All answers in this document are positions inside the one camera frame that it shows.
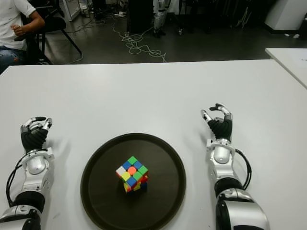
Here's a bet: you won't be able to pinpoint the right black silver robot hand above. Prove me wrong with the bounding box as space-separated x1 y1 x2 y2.
200 103 234 141

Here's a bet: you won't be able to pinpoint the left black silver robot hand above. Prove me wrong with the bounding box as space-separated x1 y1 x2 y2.
20 115 54 154

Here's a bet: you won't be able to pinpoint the multicoloured Rubik's cube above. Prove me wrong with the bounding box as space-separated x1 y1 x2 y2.
115 156 149 193

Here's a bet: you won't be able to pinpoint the dark brown round plate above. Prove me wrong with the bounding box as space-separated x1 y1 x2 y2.
80 133 187 230

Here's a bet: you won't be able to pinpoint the white side table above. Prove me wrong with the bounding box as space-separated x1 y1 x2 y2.
265 47 307 88

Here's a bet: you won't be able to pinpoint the grey folded metal stand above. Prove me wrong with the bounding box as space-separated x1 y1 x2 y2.
236 6 252 28

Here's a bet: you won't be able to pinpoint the black office chair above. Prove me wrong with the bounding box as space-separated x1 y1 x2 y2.
21 0 83 65

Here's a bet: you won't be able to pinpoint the seated person in white shirt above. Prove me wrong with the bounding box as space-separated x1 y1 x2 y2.
0 0 46 72

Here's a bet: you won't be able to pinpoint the silver humanoid robot legs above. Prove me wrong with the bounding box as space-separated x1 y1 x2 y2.
153 0 171 38

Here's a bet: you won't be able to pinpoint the white cabinet with black base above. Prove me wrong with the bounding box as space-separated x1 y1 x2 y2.
264 0 307 40

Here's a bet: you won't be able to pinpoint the white framed display cabinet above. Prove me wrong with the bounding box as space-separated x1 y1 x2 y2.
59 0 81 21

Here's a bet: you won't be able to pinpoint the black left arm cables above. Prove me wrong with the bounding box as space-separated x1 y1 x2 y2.
6 154 29 208

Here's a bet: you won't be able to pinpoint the tangled white floor cable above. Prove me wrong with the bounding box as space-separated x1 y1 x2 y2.
112 11 167 63

